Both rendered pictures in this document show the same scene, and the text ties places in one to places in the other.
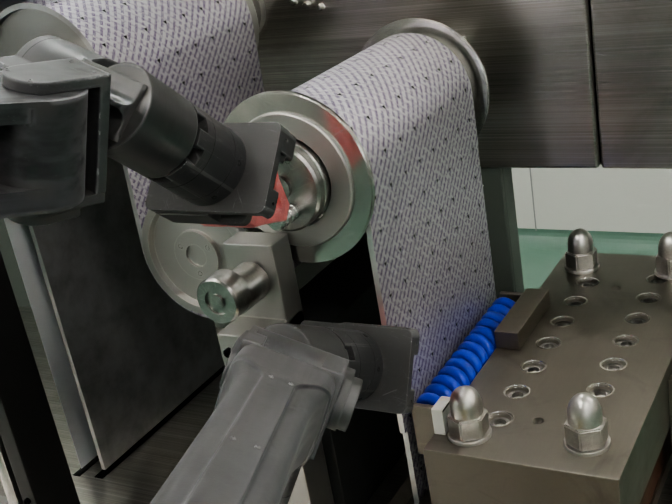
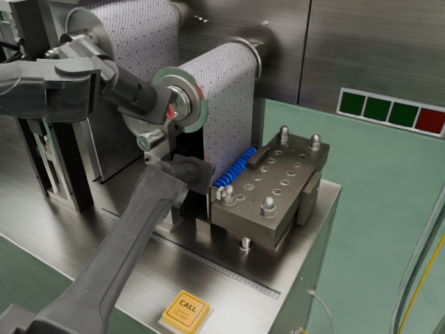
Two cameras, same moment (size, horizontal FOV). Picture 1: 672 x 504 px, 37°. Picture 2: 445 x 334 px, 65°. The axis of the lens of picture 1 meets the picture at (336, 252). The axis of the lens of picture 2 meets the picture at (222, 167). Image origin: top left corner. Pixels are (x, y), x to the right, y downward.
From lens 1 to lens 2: 13 cm
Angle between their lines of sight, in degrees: 14
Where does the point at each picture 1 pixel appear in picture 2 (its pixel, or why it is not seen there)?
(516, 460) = (242, 215)
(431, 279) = (226, 141)
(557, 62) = (289, 63)
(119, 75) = (106, 65)
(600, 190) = not seen: hidden behind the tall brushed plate
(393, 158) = (218, 98)
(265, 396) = (145, 207)
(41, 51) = (78, 46)
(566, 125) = (288, 87)
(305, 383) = (163, 198)
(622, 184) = not seen: hidden behind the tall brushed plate
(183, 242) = not seen: hidden behind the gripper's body
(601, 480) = (269, 228)
